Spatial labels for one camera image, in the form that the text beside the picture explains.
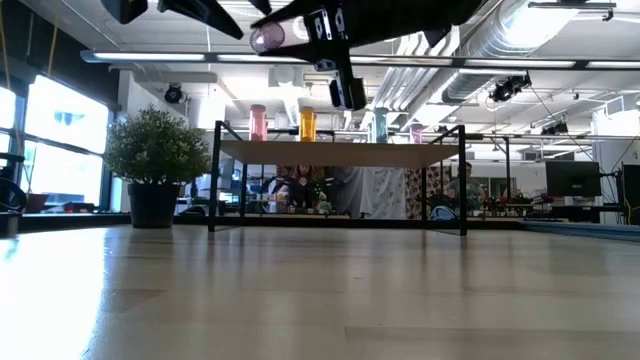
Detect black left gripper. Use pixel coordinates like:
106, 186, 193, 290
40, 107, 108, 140
101, 0, 274, 40

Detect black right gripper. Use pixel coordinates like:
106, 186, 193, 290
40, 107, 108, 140
251, 0, 451, 67

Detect yellow pill bottle white cap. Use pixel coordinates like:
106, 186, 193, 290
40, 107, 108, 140
299, 106, 318, 143

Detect teal pill bottle white cap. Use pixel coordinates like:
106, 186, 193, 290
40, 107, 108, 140
372, 107, 390, 144

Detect pink pill bottle white cap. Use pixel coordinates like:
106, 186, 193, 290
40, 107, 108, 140
249, 103, 268, 142

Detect wooden shelf black metal legs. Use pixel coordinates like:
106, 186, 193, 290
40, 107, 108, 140
207, 119, 469, 237

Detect overhead light bar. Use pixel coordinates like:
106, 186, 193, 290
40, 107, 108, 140
79, 48, 640, 71

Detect black ceiling spotlight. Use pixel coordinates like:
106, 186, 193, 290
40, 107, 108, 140
163, 83, 184, 105

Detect green potted plant black pot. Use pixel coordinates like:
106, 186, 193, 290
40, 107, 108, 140
103, 103, 212, 230

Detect person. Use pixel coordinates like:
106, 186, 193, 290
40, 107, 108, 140
446, 160, 487, 214
277, 165, 321, 214

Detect grey hanging cloth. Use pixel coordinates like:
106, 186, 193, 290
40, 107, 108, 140
324, 166, 374, 220

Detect white patterned hanging cloth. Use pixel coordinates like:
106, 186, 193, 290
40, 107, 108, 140
369, 167, 409, 220

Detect dark patterned hanging cloth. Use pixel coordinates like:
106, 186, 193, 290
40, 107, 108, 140
405, 167, 459, 221

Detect large window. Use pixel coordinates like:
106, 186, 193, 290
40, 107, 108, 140
0, 74, 110, 211

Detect black computer monitor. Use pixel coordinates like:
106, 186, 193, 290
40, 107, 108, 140
544, 160, 603, 198
621, 163, 640, 226

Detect black round equipment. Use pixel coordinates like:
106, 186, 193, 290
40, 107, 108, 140
0, 152, 26, 239

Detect right wrist camera housing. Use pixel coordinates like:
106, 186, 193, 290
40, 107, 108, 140
327, 58, 369, 112

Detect black ceiling camera cluster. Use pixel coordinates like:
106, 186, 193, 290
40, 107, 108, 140
488, 73, 533, 104

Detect silver ventilation duct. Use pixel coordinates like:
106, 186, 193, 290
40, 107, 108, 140
442, 0, 581, 104

